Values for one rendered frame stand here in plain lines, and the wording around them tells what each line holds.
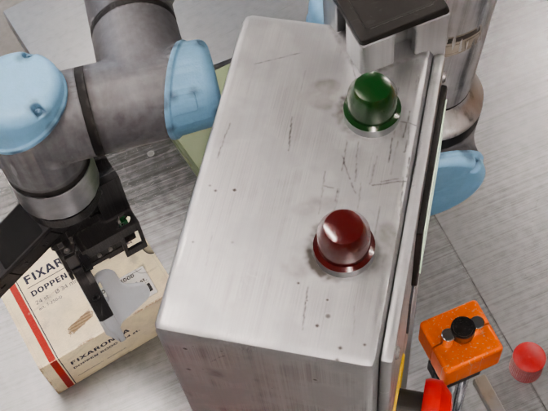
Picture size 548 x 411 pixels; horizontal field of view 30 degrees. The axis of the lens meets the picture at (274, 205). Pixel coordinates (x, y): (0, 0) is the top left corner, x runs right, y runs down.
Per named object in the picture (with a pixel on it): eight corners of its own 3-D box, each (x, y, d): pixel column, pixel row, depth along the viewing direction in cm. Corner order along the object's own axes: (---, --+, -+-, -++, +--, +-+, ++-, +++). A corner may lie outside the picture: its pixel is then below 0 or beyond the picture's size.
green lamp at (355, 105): (338, 134, 46) (337, 104, 44) (348, 86, 47) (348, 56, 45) (395, 141, 46) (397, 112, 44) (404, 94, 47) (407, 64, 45)
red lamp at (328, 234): (307, 272, 43) (305, 247, 41) (320, 218, 44) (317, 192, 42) (369, 282, 42) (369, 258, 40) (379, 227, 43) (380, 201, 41)
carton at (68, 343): (58, 394, 109) (39, 369, 103) (11, 306, 115) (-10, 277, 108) (187, 317, 112) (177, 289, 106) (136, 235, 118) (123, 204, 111)
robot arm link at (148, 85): (192, -14, 86) (63, 16, 85) (220, 85, 79) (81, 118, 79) (204, 50, 92) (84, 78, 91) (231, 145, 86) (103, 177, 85)
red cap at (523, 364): (537, 387, 106) (542, 376, 103) (505, 377, 106) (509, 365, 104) (545, 358, 107) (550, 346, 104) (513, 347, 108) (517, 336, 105)
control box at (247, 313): (209, 456, 59) (149, 329, 42) (272, 201, 66) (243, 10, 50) (385, 491, 57) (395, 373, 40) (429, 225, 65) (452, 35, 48)
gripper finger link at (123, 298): (171, 329, 105) (134, 258, 100) (120, 359, 103) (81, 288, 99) (161, 315, 107) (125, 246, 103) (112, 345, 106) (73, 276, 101)
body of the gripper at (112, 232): (150, 252, 102) (128, 190, 91) (73, 294, 100) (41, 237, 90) (115, 196, 105) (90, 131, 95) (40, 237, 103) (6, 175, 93)
